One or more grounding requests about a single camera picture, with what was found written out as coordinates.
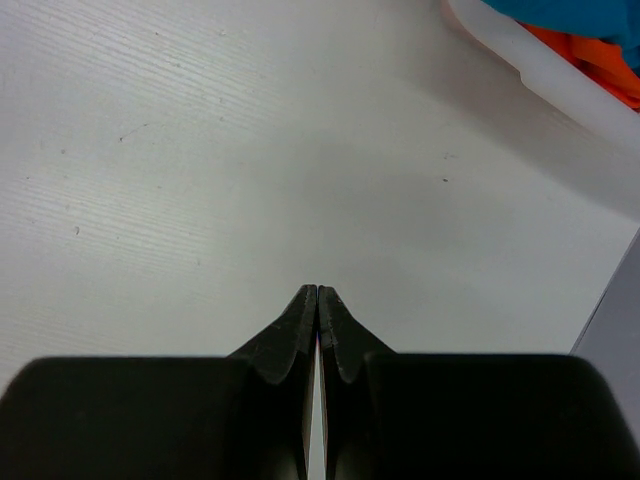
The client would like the white plastic basket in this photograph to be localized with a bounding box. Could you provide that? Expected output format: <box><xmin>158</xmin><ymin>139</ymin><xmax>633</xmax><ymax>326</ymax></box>
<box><xmin>444</xmin><ymin>1</ymin><xmax>639</xmax><ymax>151</ymax></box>

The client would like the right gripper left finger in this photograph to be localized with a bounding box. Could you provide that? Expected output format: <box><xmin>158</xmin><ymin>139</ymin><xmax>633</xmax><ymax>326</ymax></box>
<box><xmin>1</xmin><ymin>285</ymin><xmax>318</xmax><ymax>479</ymax></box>

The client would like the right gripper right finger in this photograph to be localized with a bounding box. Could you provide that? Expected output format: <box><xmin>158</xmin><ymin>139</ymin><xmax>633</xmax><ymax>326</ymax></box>
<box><xmin>318</xmin><ymin>286</ymin><xmax>639</xmax><ymax>479</ymax></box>

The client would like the blue t shirt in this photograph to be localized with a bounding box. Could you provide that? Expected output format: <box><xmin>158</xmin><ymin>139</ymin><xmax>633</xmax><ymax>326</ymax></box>
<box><xmin>485</xmin><ymin>0</ymin><xmax>639</xmax><ymax>74</ymax></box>

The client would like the orange t shirt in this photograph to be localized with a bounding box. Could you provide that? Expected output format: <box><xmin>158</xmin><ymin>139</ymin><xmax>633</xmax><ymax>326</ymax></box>
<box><xmin>523</xmin><ymin>24</ymin><xmax>639</xmax><ymax>111</ymax></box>

